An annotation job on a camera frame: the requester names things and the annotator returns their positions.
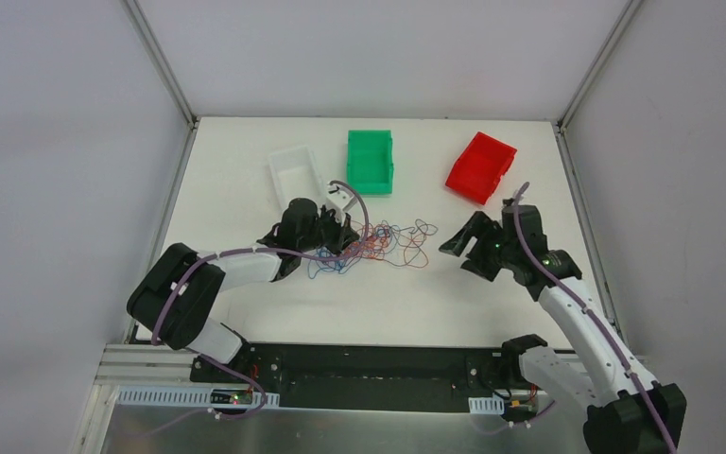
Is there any coloured wire bundle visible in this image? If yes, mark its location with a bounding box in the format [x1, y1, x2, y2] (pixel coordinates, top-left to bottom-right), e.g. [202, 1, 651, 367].
[306, 218, 440, 280]

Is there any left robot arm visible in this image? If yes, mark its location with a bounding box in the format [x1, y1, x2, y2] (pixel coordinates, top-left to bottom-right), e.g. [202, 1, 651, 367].
[127, 198, 360, 383]

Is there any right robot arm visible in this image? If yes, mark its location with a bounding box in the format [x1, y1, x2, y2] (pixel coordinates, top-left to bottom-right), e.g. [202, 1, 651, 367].
[439, 200, 687, 453]

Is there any white plastic bin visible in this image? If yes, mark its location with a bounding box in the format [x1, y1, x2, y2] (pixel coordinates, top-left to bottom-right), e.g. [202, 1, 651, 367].
[268, 146, 326, 212]

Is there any green plastic bin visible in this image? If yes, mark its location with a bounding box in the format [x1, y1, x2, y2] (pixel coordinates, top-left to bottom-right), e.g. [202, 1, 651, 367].
[346, 130, 394, 196]

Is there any red plastic bin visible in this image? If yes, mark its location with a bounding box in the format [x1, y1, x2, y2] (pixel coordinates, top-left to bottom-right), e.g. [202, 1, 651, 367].
[445, 131, 517, 205]

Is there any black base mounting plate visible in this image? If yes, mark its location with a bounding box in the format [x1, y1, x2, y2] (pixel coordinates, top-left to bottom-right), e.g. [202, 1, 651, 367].
[189, 343, 540, 414]

